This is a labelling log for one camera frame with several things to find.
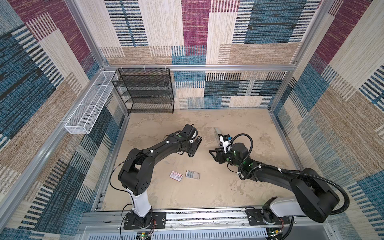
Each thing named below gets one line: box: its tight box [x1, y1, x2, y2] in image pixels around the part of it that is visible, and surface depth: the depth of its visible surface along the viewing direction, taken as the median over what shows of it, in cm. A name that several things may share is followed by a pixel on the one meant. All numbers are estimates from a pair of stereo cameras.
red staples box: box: [169, 170, 183, 182], surface depth 89 cm
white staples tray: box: [185, 170, 200, 180], surface depth 89 cm
